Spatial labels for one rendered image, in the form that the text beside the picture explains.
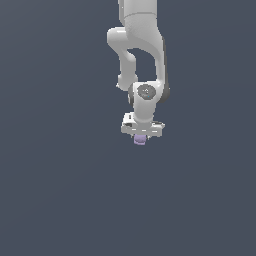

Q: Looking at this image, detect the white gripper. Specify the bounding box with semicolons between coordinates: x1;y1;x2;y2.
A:
120;112;166;138

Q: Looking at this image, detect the small purple block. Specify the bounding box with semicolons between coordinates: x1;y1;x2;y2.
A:
133;134;148;147

